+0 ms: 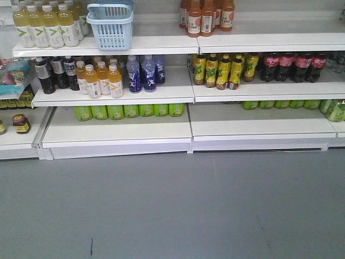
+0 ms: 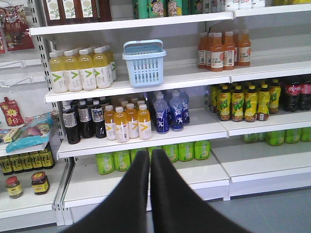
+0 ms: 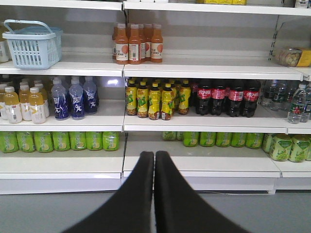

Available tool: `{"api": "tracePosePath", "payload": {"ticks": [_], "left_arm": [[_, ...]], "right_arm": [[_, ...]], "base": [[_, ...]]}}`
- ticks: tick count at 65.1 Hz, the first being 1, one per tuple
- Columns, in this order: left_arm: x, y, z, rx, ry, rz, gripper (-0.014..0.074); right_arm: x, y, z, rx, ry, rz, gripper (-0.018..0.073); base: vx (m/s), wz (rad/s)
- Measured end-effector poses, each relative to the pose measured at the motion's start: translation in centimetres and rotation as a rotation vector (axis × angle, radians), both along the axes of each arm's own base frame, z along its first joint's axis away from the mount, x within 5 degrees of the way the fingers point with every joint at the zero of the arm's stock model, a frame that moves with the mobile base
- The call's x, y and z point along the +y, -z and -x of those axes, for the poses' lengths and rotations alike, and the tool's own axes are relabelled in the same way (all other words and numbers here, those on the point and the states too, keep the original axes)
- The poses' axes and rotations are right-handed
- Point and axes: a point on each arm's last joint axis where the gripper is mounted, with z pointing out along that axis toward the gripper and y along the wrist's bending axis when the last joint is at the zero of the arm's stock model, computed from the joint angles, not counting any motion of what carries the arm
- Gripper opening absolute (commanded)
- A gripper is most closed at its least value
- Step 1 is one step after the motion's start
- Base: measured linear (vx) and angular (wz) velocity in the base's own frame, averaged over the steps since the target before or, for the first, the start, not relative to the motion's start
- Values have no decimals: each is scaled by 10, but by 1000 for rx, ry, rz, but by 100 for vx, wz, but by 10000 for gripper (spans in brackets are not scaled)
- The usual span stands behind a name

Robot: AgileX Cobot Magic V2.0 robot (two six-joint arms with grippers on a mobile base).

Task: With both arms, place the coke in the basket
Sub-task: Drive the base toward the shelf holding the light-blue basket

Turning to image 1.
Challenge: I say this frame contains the light blue plastic basket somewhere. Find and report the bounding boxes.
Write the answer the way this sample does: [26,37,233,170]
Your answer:
[86,1,134,51]

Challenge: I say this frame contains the white shelf board middle left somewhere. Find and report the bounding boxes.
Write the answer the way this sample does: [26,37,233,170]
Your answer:
[32,66,194,107]

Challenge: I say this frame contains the white shelf board bottom right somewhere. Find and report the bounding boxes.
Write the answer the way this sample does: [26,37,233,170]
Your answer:
[189,103,336,141]

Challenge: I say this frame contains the blue sports drink bottle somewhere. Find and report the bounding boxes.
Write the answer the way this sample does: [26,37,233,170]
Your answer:
[143,54,156,92]
[126,55,142,93]

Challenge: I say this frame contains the yellow lemon tea bottle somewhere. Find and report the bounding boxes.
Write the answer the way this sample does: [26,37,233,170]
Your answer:
[205,53,218,88]
[216,53,231,90]
[194,53,206,85]
[229,53,242,90]

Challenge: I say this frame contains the orange juice bottle white label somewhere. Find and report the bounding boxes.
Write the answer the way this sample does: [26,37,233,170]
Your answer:
[96,61,111,95]
[108,64,123,98]
[85,64,101,99]

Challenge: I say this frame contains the white shelf board bottom left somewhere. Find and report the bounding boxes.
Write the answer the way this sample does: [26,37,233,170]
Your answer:
[43,107,192,148]

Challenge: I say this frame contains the orange C100 drink bottle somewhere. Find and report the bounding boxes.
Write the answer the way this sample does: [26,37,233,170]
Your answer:
[200,0,214,37]
[220,0,235,31]
[188,0,202,38]

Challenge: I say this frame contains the cola bottle red label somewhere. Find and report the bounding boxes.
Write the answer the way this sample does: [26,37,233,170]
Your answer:
[290,52,312,83]
[274,52,294,81]
[305,51,328,83]
[260,52,280,82]

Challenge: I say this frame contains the dark drink bottle grey label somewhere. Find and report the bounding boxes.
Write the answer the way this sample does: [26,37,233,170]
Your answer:
[35,57,56,94]
[51,57,69,89]
[63,56,79,91]

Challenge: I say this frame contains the white shelf board upper right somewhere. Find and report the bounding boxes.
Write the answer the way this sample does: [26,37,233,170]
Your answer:
[198,19,344,53]

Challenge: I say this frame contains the pale yellow drink bottle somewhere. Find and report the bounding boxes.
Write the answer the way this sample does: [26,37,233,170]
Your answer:
[12,5,36,48]
[42,5,64,49]
[58,4,79,47]
[26,5,50,49]

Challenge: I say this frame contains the red lid sauce jar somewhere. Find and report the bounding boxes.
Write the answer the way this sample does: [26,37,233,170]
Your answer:
[12,114,31,134]

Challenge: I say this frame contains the white shelf board middle right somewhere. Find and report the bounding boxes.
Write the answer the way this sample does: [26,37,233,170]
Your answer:
[192,69,344,103]

